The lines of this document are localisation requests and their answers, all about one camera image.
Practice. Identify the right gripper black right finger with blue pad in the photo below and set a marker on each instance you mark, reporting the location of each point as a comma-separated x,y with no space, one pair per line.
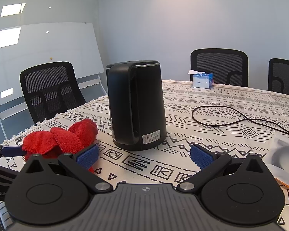
234,190

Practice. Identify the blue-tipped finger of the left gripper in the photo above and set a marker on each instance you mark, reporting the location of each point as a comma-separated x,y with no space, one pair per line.
12,151

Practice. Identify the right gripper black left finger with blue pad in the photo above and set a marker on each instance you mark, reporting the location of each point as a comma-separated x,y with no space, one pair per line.
52,191

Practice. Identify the red microfibre cloth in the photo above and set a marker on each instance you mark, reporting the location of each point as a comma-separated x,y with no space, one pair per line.
50,144

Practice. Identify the black electric kettle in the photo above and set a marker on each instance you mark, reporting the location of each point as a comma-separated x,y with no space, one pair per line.
136,104

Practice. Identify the black mesh chair left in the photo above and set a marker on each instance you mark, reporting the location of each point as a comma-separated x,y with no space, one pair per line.
50,89

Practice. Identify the black mesh chair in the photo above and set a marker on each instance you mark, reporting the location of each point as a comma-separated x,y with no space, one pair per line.
50,89
278,76
228,66

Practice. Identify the white whiteboard on stand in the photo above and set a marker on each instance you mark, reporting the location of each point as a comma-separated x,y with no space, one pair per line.
25,46

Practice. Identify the blue tissue box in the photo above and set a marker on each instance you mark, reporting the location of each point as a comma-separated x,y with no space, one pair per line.
201,79

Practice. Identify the black mesh chair right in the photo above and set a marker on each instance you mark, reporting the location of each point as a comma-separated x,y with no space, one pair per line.
278,76

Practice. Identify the black mesh chair middle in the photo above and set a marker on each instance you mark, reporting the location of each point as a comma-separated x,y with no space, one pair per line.
228,66

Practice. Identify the plastic bag with black ring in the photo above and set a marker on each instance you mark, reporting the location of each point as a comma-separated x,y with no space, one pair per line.
277,158

